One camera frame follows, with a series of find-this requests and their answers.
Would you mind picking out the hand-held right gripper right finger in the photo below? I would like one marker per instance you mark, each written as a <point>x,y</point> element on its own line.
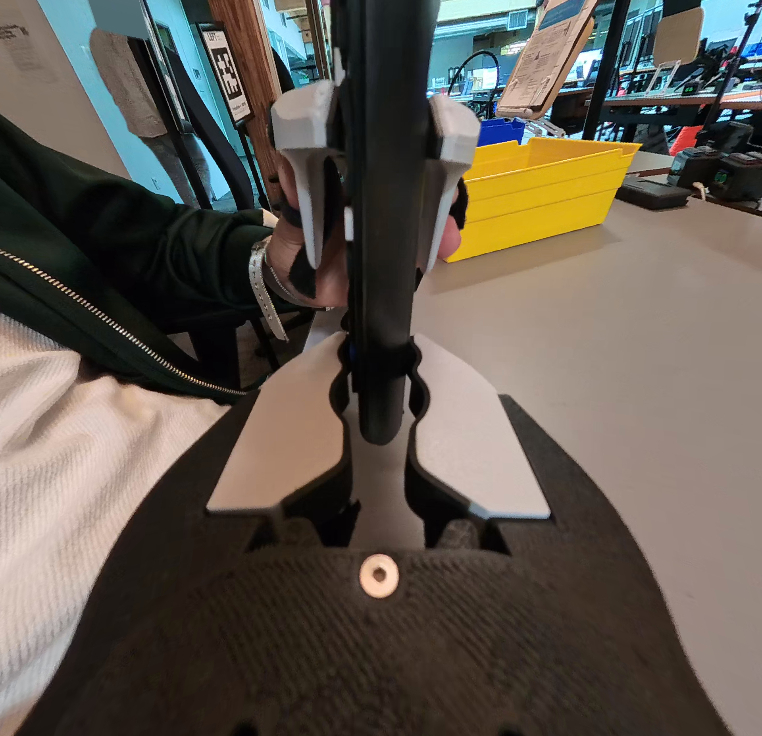
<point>476,444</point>

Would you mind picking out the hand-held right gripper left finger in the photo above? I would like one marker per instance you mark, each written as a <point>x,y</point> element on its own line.
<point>280,438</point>

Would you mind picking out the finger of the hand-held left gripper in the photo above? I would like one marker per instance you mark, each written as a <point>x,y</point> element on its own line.
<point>455,134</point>
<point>303,116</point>

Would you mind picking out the black remote control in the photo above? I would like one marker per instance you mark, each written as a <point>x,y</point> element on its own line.
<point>387,212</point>

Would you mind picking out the yellow plastic bin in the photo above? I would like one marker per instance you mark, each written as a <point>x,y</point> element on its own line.
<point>536,212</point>

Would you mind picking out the person's left forearm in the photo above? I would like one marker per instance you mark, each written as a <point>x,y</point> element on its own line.
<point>149,236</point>

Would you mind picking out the grey desk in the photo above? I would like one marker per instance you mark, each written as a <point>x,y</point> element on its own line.
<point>625,361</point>

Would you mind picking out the person's left hand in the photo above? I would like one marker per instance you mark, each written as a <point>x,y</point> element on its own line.
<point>280,253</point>

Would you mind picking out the blue plastic bin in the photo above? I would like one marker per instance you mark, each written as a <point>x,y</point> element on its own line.
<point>500,131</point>

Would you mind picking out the black round hoop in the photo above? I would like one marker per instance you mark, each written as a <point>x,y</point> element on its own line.
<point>453,75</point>

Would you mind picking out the wooden pillar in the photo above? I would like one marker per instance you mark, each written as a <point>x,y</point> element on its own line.
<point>244,63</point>

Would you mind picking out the framed marker sign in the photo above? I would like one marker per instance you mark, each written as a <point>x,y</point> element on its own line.
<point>229,75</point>

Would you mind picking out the white wristband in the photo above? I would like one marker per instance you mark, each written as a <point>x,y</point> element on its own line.
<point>265,289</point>

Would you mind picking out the cardboard panel on stand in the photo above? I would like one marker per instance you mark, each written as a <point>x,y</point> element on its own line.
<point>553,45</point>

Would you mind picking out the black vertical pole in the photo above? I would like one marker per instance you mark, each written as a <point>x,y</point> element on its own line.
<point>607,57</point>

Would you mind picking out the black flat device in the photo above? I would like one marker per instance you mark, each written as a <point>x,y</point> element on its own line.
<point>652,195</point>

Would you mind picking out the person's torso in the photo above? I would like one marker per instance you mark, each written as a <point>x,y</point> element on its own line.
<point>59,450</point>

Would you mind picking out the long wooden workbench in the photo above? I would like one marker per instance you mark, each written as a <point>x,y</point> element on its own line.
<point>684,102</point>

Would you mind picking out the small cardboard covered tablet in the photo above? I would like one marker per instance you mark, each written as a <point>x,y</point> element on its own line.
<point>678,36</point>

